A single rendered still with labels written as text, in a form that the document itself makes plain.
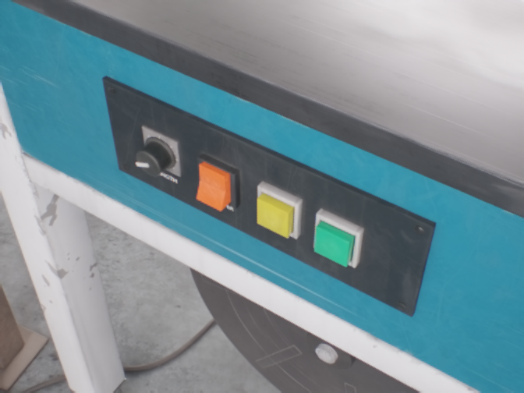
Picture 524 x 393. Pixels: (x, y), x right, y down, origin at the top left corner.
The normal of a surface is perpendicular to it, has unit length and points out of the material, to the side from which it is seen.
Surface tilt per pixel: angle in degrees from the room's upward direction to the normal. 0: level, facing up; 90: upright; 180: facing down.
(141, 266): 0
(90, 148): 90
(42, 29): 90
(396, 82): 0
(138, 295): 0
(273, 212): 90
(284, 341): 90
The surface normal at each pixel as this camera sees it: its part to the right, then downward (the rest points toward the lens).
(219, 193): -0.51, 0.29
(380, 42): 0.00, -0.70
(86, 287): 0.84, 0.40
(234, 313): -0.55, 0.60
